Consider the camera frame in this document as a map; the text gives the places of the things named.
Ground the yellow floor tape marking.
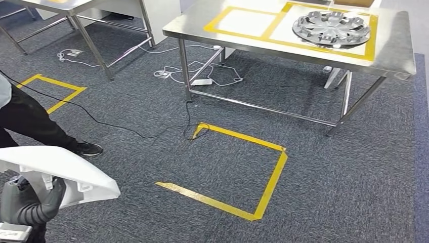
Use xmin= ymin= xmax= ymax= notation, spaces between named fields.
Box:
xmin=155 ymin=122 xmax=289 ymax=222
xmin=17 ymin=73 xmax=88 ymax=115

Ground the person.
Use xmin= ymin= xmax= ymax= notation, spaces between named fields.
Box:
xmin=0 ymin=73 xmax=104 ymax=158

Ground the black floor cable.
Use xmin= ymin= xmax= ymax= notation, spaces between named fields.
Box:
xmin=0 ymin=70 xmax=210 ymax=141

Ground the white cabinet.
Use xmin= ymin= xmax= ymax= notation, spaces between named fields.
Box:
xmin=35 ymin=0 xmax=182 ymax=46

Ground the yellow workbench tape marking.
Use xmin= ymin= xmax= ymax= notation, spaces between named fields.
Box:
xmin=203 ymin=2 xmax=379 ymax=62

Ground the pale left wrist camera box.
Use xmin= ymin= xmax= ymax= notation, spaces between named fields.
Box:
xmin=0 ymin=222 xmax=33 ymax=243

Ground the stainless steel workbench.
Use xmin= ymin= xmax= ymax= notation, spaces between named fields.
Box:
xmin=162 ymin=0 xmax=417 ymax=138

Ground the steel frame table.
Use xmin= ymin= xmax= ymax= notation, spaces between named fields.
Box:
xmin=0 ymin=0 xmax=156 ymax=81

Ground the grey wheel hubcap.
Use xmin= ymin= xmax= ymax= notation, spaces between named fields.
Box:
xmin=292 ymin=11 xmax=371 ymax=49

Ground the white plastic shell part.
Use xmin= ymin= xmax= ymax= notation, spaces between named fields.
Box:
xmin=0 ymin=146 xmax=121 ymax=209

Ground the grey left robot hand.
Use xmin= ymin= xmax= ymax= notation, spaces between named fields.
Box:
xmin=0 ymin=177 xmax=67 ymax=226

